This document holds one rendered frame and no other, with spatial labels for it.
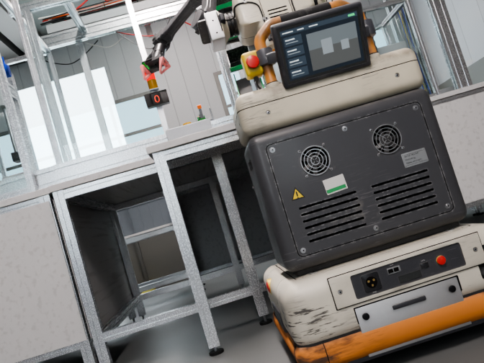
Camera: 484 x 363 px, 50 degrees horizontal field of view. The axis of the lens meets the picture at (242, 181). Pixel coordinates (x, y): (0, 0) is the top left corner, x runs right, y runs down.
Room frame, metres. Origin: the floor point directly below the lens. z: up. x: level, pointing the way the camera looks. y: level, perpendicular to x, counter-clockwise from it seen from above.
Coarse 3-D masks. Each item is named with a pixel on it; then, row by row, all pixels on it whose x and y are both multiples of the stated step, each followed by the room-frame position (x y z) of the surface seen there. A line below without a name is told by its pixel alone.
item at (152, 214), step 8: (152, 200) 4.38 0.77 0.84; (160, 200) 4.40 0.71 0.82; (128, 208) 4.37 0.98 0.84; (136, 208) 4.38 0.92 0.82; (144, 208) 4.38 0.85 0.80; (152, 208) 4.39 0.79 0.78; (160, 208) 4.39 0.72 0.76; (168, 208) 4.40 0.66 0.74; (120, 216) 4.36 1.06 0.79; (128, 216) 4.37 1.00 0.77; (136, 216) 4.37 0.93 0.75; (144, 216) 4.38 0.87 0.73; (152, 216) 4.39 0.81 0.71; (160, 216) 4.39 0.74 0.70; (168, 216) 4.40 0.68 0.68; (128, 224) 4.37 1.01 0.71; (136, 224) 4.37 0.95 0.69; (144, 224) 4.38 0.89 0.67; (152, 224) 4.38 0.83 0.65; (160, 224) 4.39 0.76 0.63; (128, 232) 4.37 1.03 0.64; (136, 232) 4.37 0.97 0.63
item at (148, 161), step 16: (144, 160) 2.31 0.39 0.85; (208, 160) 2.79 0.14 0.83; (224, 160) 3.00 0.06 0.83; (240, 160) 3.24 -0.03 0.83; (96, 176) 2.29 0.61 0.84; (176, 176) 3.10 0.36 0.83; (192, 176) 3.37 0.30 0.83; (208, 176) 3.68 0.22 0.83; (96, 192) 2.72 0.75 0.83; (112, 192) 2.93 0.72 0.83; (128, 192) 3.17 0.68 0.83; (144, 192) 3.44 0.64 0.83
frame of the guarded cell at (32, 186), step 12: (0, 0) 2.68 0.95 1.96; (12, 12) 2.85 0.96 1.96; (0, 60) 2.31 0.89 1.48; (12, 60) 3.50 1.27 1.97; (0, 72) 2.31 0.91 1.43; (0, 84) 2.30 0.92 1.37; (12, 108) 2.31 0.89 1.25; (12, 120) 2.31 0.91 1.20; (24, 144) 2.33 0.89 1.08; (24, 156) 2.31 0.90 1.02; (24, 168) 2.30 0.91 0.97; (12, 192) 2.30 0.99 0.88; (24, 192) 2.30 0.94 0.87
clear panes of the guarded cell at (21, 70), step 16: (16, 64) 3.51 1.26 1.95; (16, 80) 3.51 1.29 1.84; (32, 80) 3.52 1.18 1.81; (0, 96) 2.32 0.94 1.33; (32, 96) 3.51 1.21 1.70; (0, 112) 2.31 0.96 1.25; (32, 112) 3.51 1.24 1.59; (0, 128) 2.31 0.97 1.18; (32, 128) 3.51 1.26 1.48; (0, 144) 2.31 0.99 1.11; (32, 144) 3.51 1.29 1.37; (48, 144) 3.52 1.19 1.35; (0, 160) 2.31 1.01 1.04; (16, 160) 2.31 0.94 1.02; (48, 160) 3.51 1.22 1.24; (0, 176) 2.31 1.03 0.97; (16, 176) 2.31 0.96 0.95; (0, 192) 2.30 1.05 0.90
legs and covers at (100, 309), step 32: (192, 160) 2.34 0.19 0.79; (64, 192) 2.29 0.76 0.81; (160, 192) 3.66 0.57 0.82; (224, 192) 2.35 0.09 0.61; (64, 224) 2.28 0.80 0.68; (96, 224) 3.06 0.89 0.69; (224, 224) 3.70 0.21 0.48; (96, 256) 2.82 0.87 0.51; (128, 256) 3.62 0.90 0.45; (96, 288) 2.62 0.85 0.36; (128, 288) 3.54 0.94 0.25; (160, 288) 3.65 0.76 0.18; (256, 288) 2.36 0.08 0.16; (96, 320) 2.28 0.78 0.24; (160, 320) 2.32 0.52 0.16
